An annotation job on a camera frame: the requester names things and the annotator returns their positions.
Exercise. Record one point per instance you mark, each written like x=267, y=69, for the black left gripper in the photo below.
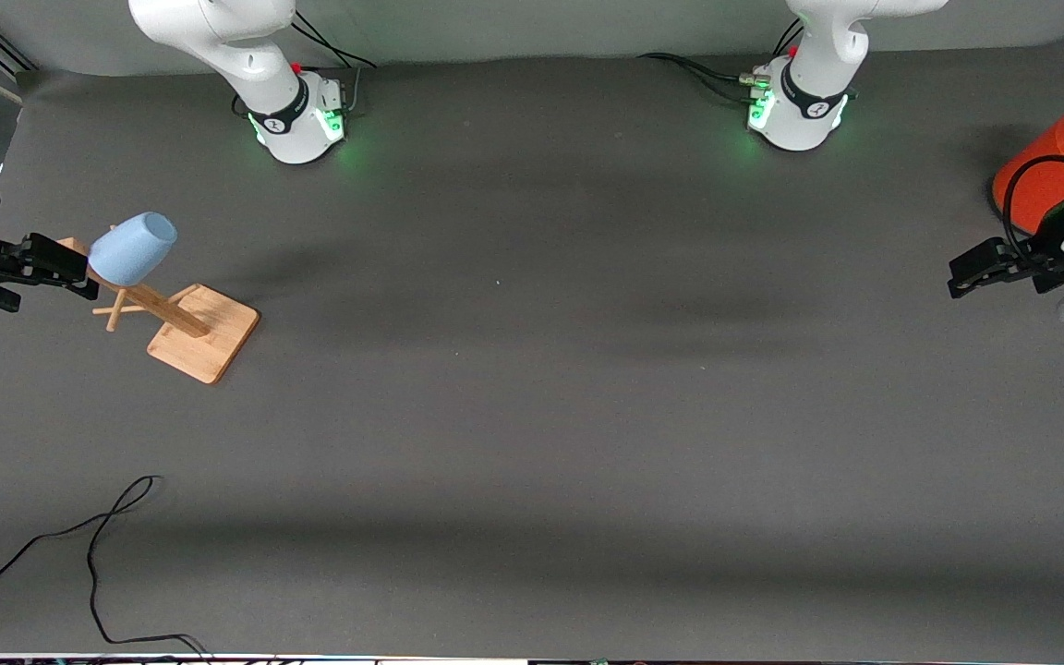
x=1046, y=255

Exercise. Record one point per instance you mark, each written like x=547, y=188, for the light blue cup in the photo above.
x=130, y=249

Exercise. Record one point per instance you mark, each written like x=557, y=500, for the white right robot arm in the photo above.
x=236, y=55

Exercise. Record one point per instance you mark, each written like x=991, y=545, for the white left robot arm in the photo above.
x=814, y=83

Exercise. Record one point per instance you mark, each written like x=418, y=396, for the wooden cup rack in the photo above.
x=204, y=332

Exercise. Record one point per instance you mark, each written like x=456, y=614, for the orange can with grey lid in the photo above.
x=1040, y=175

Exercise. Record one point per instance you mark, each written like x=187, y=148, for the grey metal frame rail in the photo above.
x=6, y=51

